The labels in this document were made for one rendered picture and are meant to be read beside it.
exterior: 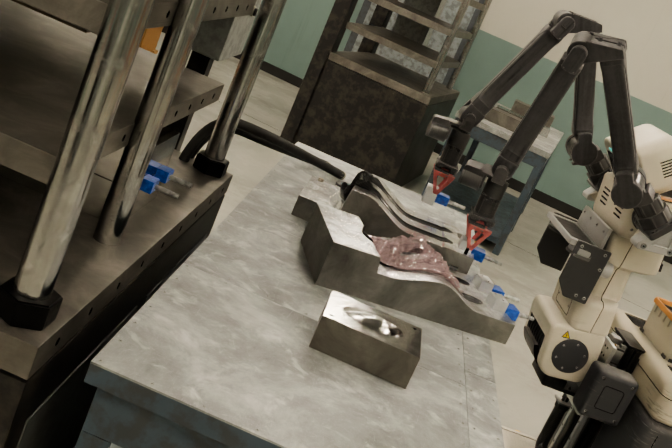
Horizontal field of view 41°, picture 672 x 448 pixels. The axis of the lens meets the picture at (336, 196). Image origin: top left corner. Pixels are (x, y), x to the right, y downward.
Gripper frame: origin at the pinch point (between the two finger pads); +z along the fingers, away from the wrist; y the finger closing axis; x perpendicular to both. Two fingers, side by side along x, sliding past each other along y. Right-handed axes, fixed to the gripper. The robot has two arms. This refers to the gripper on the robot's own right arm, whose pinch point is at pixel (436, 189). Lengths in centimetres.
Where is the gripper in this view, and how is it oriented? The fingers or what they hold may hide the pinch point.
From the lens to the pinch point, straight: 273.4
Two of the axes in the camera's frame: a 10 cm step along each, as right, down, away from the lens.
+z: -3.7, 8.9, 2.5
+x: 9.2, 3.9, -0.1
